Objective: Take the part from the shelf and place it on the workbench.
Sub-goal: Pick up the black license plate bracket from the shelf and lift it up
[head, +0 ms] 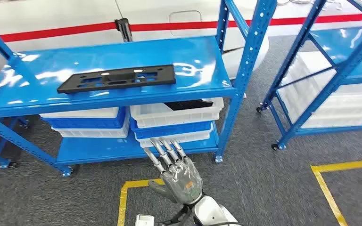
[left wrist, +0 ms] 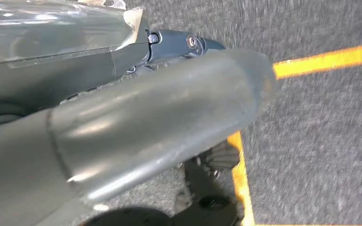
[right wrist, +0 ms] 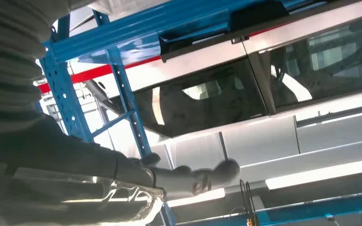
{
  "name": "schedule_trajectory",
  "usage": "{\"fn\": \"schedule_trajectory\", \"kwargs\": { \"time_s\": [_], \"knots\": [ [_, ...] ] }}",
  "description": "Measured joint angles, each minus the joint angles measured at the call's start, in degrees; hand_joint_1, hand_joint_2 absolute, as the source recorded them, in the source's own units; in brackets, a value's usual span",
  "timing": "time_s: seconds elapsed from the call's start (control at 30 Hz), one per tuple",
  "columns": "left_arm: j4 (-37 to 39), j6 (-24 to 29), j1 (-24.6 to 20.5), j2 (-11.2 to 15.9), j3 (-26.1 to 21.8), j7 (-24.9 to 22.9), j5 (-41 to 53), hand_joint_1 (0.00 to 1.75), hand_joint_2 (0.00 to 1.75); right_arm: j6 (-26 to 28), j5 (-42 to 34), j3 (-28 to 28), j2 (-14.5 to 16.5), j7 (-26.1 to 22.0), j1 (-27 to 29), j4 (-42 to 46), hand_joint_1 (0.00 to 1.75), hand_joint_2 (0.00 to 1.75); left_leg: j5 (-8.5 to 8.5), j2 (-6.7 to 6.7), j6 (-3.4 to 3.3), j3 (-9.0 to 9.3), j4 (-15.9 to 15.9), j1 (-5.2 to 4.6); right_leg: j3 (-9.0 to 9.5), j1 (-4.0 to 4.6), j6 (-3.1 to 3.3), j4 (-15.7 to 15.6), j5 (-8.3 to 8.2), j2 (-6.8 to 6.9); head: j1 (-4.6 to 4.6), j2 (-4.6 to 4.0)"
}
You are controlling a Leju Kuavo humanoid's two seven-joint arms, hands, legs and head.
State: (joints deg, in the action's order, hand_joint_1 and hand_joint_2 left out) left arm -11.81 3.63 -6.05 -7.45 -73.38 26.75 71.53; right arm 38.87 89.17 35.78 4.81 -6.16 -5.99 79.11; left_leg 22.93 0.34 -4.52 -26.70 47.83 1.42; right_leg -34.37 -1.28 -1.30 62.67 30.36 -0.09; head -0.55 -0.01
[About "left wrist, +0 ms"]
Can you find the yellow floor tape square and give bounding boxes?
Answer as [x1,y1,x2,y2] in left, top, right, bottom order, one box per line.
[227,42,362,226]

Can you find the black robot foot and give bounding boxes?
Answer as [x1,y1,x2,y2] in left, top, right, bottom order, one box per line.
[173,140,242,226]

